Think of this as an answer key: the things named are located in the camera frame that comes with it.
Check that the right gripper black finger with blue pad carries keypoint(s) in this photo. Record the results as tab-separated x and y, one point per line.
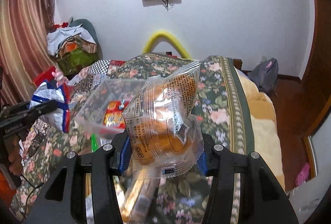
262	199
62	198

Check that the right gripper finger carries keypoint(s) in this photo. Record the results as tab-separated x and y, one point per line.
43	108

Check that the clear bag orange pastries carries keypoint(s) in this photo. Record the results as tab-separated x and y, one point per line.
165	137

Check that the left hand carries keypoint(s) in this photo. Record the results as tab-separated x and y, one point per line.
15	158

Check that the white blue plastic bag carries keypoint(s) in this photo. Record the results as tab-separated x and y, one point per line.
47	91

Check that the red box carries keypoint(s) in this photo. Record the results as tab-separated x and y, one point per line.
44	76

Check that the long brown biscuit pack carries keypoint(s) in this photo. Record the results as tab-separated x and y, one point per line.
138	198

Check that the pink plush toy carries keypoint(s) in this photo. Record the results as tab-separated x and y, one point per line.
59	78

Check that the red snack pack in box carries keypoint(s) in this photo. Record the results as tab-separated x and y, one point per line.
113	116

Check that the pink slipper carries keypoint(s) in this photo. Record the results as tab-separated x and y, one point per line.
303	175

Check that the clear plastic storage box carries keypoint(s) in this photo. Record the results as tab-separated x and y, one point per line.
90	118

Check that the pile of clothes and bags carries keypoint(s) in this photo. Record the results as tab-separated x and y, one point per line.
74	45

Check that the beige fleece blanket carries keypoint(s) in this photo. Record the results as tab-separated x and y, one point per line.
264	126

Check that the striped pink curtain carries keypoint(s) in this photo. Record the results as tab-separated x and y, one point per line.
24	28

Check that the floral green bedspread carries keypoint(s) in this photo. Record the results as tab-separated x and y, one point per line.
213	95

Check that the grey backpack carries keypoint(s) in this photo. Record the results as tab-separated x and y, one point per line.
265	75

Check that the yellow foam bed rail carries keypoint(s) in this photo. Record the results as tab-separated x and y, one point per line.
162	36

